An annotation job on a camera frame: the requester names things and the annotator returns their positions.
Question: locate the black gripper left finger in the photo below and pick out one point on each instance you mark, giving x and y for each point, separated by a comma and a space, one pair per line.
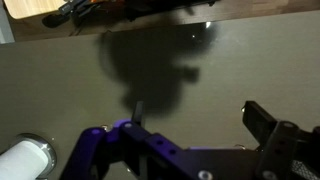
140, 146

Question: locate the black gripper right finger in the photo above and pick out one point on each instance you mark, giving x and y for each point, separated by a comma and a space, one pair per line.
283, 146

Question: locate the metal paper towel holder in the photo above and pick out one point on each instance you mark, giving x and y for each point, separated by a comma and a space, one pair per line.
49, 150

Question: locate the white paper towel roll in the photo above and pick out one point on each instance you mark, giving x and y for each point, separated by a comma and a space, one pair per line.
20, 161

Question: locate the light wooden board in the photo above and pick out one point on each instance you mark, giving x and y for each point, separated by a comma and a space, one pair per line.
30, 6

